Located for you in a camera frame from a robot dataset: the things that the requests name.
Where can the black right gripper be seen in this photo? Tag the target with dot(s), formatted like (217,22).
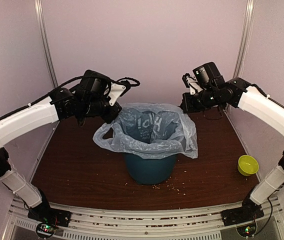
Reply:
(188,107)

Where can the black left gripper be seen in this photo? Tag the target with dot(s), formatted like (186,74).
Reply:
(109,117)

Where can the translucent grey plastic bag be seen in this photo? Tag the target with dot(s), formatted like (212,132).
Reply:
(111,136)

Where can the teal plastic trash bin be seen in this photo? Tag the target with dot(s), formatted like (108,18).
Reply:
(150,170)

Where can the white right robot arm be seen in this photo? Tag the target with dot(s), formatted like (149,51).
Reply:
(250,99)

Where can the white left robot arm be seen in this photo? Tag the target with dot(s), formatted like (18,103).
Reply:
(58,105)

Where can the yellow plastic bowl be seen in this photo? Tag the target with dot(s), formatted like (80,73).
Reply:
(247,165)

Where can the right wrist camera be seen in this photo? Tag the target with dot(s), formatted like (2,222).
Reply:
(205,77)

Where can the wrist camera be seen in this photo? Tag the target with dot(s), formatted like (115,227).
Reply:
(95,85)
(205,77)

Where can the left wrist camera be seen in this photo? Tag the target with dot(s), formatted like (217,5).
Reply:
(95,85)

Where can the right aluminium corner post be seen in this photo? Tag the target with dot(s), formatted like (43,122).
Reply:
(245,37)

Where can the aluminium corner post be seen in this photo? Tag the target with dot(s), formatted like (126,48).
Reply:
(245,37)
(45,43)

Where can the left aluminium corner post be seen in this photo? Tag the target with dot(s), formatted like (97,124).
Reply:
(45,43)

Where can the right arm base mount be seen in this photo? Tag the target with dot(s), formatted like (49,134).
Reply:
(245,218)

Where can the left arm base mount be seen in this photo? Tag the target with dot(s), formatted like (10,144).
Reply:
(50,219)

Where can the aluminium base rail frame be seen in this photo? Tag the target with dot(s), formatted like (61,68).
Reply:
(202,223)

